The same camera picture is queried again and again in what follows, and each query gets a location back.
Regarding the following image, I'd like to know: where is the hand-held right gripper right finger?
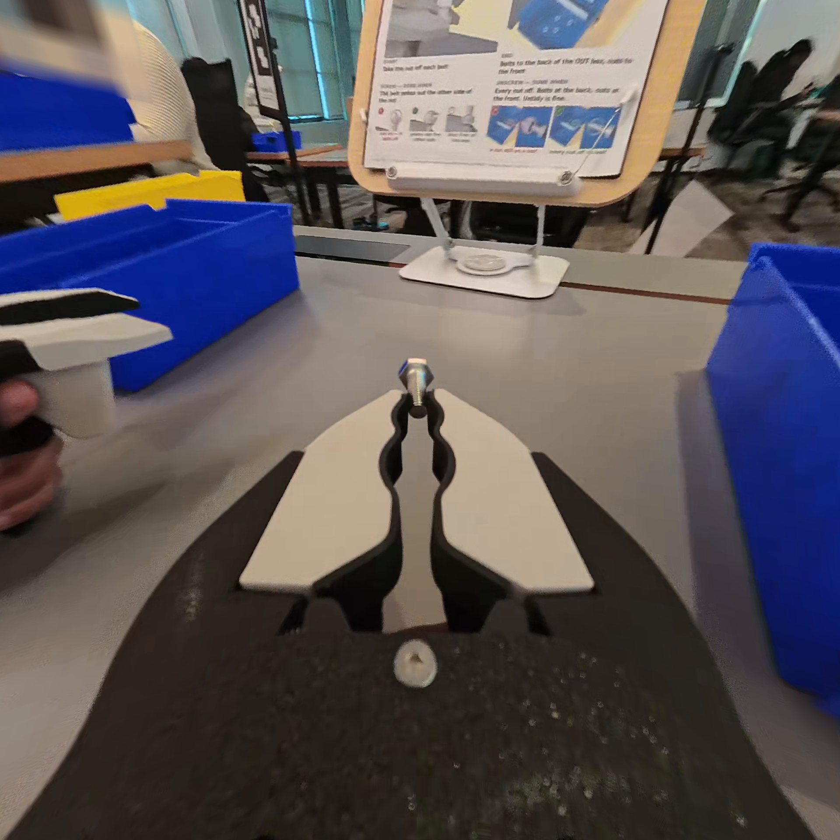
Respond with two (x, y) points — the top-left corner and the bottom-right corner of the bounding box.
(428, 387), (596, 634)

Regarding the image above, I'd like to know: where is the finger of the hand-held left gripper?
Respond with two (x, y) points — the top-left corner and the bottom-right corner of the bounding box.
(0, 289), (140, 327)
(0, 315), (175, 441)

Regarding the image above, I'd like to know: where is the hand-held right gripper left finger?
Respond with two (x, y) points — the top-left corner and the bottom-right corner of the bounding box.
(238, 389), (408, 634)

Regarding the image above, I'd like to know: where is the silver bolt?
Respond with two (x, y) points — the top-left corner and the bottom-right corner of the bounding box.
(399, 357), (433, 409)

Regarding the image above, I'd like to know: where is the person's left hand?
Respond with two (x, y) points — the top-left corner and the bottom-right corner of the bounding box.
(0, 381), (63, 532)

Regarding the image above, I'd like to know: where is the wooden neighbouring table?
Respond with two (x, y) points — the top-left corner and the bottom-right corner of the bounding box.
(0, 139), (198, 185)

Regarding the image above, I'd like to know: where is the yellow plastic bin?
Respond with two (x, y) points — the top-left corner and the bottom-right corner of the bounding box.
(54, 169), (247, 223)

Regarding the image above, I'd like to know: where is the document stand with wooden board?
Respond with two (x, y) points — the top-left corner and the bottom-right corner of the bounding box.
(348, 0), (710, 301)

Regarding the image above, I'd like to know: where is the black office chair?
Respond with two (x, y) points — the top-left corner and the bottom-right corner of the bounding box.
(180, 58), (266, 201)

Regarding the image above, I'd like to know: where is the black white marker sign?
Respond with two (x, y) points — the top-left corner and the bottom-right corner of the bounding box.
(236, 0), (293, 126)

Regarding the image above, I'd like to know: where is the printed instruction sheet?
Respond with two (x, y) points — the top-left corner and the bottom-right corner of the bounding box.
(363, 0), (670, 179)

